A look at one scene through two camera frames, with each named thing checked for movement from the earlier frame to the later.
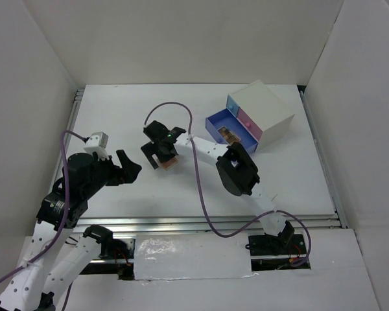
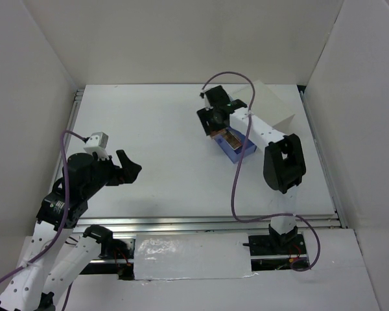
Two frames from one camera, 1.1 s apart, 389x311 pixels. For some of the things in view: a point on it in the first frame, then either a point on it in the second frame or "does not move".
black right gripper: (150, 149) -> (203, 116)
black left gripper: (130, 170) does not move
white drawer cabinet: (261, 111) does not move
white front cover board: (196, 256) does not move
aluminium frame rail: (193, 224) does not move
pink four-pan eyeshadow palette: (169, 162) -> (220, 132)
